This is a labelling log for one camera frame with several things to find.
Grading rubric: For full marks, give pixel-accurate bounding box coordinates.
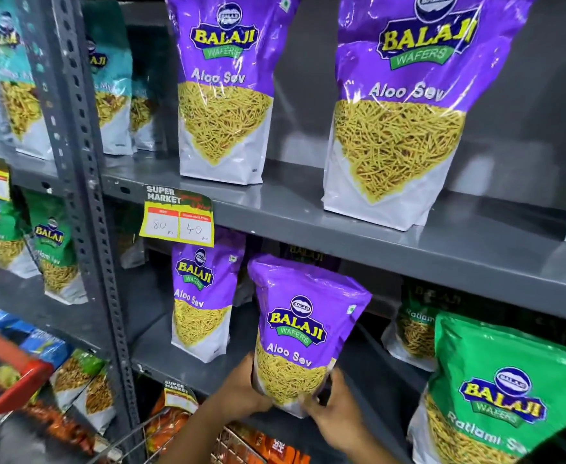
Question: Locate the person's right hand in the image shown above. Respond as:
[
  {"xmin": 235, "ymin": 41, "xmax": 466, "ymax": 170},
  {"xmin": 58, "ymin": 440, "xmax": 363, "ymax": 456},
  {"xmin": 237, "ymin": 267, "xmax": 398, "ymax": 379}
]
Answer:
[{"xmin": 300, "ymin": 367, "xmax": 369, "ymax": 453}]

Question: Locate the person's left hand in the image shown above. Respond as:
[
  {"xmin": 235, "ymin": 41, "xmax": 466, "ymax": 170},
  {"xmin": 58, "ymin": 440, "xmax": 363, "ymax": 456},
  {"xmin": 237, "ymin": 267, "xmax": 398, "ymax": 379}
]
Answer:
[{"xmin": 213, "ymin": 353, "xmax": 275, "ymax": 425}]

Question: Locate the person's left forearm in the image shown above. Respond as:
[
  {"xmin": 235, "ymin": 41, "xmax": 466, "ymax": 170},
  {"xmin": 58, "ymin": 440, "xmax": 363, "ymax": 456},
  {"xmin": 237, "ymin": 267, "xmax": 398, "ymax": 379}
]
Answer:
[{"xmin": 159, "ymin": 398, "xmax": 233, "ymax": 464}]

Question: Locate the person's right forearm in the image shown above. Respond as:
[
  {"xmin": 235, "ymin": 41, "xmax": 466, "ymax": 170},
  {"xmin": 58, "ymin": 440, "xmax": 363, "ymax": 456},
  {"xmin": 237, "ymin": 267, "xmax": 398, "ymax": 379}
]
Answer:
[{"xmin": 345, "ymin": 436, "xmax": 402, "ymax": 464}]

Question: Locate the orange snack packet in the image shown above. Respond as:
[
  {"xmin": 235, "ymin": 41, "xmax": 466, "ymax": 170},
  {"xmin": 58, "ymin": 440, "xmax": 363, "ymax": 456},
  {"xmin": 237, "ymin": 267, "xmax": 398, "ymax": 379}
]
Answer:
[
  {"xmin": 24, "ymin": 401, "xmax": 124, "ymax": 462},
  {"xmin": 227, "ymin": 421, "xmax": 312, "ymax": 464},
  {"xmin": 144, "ymin": 387, "xmax": 193, "ymax": 455}
]

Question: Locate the grey metal shelf board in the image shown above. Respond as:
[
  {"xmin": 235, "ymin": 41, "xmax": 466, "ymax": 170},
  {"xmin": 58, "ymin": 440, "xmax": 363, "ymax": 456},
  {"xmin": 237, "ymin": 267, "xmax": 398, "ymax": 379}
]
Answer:
[
  {"xmin": 0, "ymin": 138, "xmax": 66, "ymax": 196},
  {"xmin": 0, "ymin": 253, "xmax": 114, "ymax": 355},
  {"xmin": 130, "ymin": 304, "xmax": 431, "ymax": 464},
  {"xmin": 100, "ymin": 157, "xmax": 566, "ymax": 326}
]

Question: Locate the green snack packet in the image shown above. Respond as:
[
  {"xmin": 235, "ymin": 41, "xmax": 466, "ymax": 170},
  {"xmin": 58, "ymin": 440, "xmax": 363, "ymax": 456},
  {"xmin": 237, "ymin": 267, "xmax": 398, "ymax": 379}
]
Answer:
[
  {"xmin": 381, "ymin": 279, "xmax": 462, "ymax": 373},
  {"xmin": 0, "ymin": 190, "xmax": 40, "ymax": 279},
  {"xmin": 23, "ymin": 189, "xmax": 89, "ymax": 306},
  {"xmin": 407, "ymin": 312, "xmax": 566, "ymax": 464}
]

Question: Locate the green white nut packet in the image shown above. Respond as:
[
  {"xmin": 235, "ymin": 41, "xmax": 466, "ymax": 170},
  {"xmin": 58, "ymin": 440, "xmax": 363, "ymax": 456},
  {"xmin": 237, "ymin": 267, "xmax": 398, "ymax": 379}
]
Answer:
[
  {"xmin": 49, "ymin": 349, "xmax": 106, "ymax": 413},
  {"xmin": 72, "ymin": 369, "xmax": 118, "ymax": 435}
]

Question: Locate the blue snack packet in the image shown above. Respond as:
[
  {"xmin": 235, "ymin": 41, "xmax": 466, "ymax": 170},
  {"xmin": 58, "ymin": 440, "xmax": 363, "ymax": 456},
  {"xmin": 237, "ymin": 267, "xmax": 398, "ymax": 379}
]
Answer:
[
  {"xmin": 19, "ymin": 328, "xmax": 74, "ymax": 370},
  {"xmin": 0, "ymin": 302, "xmax": 36, "ymax": 336}
]

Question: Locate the teal snack packet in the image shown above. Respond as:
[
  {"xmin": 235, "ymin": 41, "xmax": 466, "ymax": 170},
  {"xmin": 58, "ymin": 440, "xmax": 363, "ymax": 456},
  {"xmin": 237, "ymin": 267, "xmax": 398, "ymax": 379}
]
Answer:
[
  {"xmin": 0, "ymin": 0, "xmax": 54, "ymax": 161},
  {"xmin": 130, "ymin": 67, "xmax": 159, "ymax": 152},
  {"xmin": 81, "ymin": 0, "xmax": 135, "ymax": 156}
]

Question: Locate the wire shopping cart basket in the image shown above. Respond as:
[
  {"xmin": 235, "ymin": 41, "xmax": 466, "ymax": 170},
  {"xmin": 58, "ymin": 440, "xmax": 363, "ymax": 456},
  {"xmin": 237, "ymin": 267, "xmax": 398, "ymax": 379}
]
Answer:
[{"xmin": 0, "ymin": 408, "xmax": 264, "ymax": 464}]

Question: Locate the red shopping cart handle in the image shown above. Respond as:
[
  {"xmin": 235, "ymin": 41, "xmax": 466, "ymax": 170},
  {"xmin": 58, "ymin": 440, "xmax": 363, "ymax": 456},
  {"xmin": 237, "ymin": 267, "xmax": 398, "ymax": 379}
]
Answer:
[{"xmin": 0, "ymin": 318, "xmax": 55, "ymax": 422}]

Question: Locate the grey perforated upright post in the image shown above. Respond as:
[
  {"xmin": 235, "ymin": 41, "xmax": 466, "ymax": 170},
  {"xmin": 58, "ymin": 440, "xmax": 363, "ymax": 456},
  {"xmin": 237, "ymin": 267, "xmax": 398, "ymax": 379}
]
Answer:
[{"xmin": 14, "ymin": 0, "xmax": 147, "ymax": 464}]

